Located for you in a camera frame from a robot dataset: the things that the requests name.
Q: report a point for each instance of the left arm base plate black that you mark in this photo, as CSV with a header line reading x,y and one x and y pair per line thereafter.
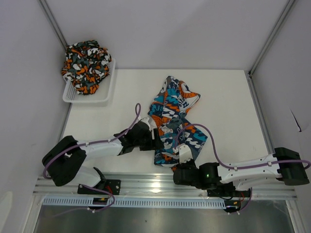
x,y
110,186

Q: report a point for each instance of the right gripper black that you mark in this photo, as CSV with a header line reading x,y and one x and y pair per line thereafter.
x,y
181,166

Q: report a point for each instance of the white plastic basket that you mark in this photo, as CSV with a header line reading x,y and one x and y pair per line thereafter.
x,y
101,97

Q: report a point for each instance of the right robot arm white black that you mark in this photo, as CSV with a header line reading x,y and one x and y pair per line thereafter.
x,y
283,165

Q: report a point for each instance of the left aluminium frame post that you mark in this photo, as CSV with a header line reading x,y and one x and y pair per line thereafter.
x,y
53,22

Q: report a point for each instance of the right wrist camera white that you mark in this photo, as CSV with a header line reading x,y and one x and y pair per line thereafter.
x,y
185,154

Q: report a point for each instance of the right side aluminium rail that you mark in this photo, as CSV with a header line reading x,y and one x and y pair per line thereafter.
x,y
262,122

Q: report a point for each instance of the blue orange patterned shorts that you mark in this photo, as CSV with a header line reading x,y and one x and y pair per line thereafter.
x,y
168,110

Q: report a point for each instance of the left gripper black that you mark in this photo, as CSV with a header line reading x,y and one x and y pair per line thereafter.
x,y
155,143

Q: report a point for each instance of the white slotted cable duct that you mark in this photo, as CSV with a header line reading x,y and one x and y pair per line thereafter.
x,y
142,202

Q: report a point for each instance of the aluminium frame post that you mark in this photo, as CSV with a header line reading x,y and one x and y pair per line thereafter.
x,y
280,22
53,22

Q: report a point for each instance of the black orange camouflage shorts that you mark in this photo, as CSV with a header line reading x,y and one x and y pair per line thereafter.
x,y
87,64

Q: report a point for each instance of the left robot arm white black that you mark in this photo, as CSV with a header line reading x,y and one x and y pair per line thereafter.
x,y
63,164

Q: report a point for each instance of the aluminium mounting rail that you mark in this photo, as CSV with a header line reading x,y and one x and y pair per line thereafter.
x,y
157,185

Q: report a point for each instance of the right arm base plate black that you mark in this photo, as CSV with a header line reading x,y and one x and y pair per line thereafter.
x,y
228,193

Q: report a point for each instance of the right aluminium frame post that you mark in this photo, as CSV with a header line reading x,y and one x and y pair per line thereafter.
x,y
280,22

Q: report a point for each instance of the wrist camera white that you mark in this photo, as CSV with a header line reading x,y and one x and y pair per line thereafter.
x,y
149,122
185,154

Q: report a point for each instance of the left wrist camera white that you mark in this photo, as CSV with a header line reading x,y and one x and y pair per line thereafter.
x,y
149,122

